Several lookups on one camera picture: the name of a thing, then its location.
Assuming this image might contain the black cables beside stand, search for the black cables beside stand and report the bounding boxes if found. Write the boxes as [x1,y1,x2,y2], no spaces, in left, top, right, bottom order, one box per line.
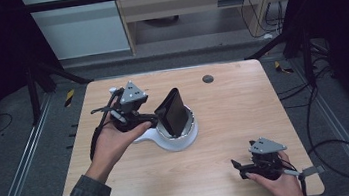
[271,36,342,111]

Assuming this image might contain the black phone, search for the black phone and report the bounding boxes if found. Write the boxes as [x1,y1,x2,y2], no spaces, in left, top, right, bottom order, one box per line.
[150,86,192,140]

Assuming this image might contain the black metal stand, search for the black metal stand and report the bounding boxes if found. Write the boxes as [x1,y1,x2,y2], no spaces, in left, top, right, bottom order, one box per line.
[23,52,99,128]
[241,24,318,97]

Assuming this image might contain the thin black floor cable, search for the thin black floor cable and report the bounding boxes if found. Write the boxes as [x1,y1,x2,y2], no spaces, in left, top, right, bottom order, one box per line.
[0,112,16,135]

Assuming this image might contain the white pole stand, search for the white pole stand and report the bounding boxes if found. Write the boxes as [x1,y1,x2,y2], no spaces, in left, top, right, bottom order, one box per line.
[108,77,202,159]

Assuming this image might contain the grey tape strip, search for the grey tape strip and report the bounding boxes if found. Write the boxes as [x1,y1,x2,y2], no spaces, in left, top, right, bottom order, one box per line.
[301,164,326,178]

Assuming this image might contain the white bowl holder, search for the white bowl holder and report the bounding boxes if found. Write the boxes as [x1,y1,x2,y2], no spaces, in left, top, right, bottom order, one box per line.
[153,104,199,142]

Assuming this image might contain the wooden desk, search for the wooden desk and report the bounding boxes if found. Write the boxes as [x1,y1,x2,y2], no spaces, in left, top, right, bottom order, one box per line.
[112,0,305,57]

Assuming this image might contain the grey round table grommet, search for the grey round table grommet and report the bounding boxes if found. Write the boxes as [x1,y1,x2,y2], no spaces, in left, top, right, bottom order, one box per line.
[201,73,215,85]

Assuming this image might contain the metal floor rail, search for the metal floor rail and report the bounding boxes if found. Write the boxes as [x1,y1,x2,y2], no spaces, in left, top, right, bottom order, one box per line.
[0,92,66,196]
[291,52,349,196]

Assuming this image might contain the black coiled desk cable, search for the black coiled desk cable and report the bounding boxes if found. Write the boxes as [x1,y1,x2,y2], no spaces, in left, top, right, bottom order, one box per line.
[263,0,287,35]

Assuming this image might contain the person's right hand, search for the person's right hand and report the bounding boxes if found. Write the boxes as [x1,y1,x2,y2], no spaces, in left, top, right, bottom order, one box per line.
[243,149,305,196]

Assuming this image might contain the yellow black striped tape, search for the yellow black striped tape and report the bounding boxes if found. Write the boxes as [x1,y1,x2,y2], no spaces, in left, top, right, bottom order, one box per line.
[274,58,294,76]
[62,88,78,108]

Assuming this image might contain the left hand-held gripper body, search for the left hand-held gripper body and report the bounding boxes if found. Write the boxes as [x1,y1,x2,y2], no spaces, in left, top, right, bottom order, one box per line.
[106,77,160,134]

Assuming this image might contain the left gripper white plug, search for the left gripper white plug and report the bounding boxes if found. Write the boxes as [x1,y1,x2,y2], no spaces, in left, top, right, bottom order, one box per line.
[110,108,127,124]

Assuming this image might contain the right gripper grey plug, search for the right gripper grey plug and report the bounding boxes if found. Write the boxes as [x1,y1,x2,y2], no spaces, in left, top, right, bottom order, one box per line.
[284,166,303,179]

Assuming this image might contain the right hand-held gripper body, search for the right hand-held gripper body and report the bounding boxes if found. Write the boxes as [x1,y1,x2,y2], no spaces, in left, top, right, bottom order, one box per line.
[241,134,291,184]

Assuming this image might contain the person's left hand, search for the person's left hand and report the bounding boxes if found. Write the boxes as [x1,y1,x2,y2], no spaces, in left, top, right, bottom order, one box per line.
[78,109,159,187]

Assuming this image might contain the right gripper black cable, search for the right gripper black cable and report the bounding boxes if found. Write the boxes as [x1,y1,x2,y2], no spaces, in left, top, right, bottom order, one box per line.
[280,156,309,196]

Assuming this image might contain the black hanging desk cable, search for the black hanging desk cable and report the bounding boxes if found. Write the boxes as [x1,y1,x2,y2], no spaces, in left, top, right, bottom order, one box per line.
[239,0,274,42]

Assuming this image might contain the white cabinet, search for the white cabinet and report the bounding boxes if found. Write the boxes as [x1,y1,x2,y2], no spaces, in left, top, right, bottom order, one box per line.
[19,0,133,66]

